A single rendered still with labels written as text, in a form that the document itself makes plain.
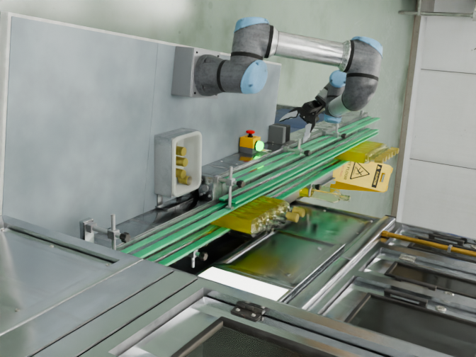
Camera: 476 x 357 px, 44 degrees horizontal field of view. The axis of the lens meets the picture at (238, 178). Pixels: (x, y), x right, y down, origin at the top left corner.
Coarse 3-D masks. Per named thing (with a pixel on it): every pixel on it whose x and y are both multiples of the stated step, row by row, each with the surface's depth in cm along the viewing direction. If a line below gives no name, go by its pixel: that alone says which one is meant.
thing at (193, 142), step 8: (184, 136) 209; (192, 136) 219; (200, 136) 218; (184, 144) 222; (192, 144) 220; (200, 144) 219; (192, 152) 221; (200, 152) 220; (192, 160) 222; (200, 160) 221; (184, 168) 225; (192, 168) 223; (200, 168) 222; (192, 176) 224; (200, 176) 223; (176, 184) 221; (184, 184) 222; (192, 184) 223; (176, 192) 214; (184, 192) 215
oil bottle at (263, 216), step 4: (240, 208) 228; (244, 208) 228; (248, 208) 229; (244, 212) 224; (248, 212) 224; (252, 212) 224; (256, 212) 224; (260, 212) 224; (264, 212) 225; (256, 216) 222; (260, 216) 221; (264, 216) 222; (268, 216) 224; (264, 220) 221; (264, 224) 221
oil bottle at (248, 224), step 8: (224, 216) 222; (232, 216) 220; (240, 216) 220; (248, 216) 221; (216, 224) 225; (224, 224) 223; (232, 224) 221; (240, 224) 219; (248, 224) 217; (256, 224) 216; (248, 232) 218; (256, 232) 217
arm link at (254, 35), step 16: (240, 32) 202; (256, 32) 201; (272, 32) 202; (240, 48) 201; (256, 48) 201; (272, 48) 203; (288, 48) 204; (304, 48) 204; (320, 48) 205; (336, 48) 206; (352, 48) 205; (368, 48) 205; (336, 64) 208; (352, 64) 206; (368, 64) 205
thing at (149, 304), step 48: (96, 288) 120; (144, 288) 122; (192, 288) 122; (0, 336) 102; (48, 336) 103; (96, 336) 103; (144, 336) 107; (192, 336) 107; (240, 336) 109; (288, 336) 109; (336, 336) 108; (384, 336) 106
